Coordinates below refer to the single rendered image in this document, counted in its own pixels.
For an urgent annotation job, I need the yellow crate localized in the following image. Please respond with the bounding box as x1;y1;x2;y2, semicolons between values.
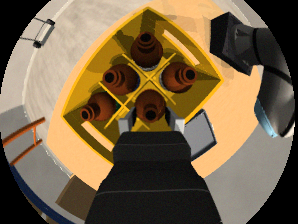
61;6;224;166

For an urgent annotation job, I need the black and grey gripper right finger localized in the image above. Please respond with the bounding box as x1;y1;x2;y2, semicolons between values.
165;107;185;134

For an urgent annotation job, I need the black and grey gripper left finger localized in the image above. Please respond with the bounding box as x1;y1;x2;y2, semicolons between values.
118;107;137;135

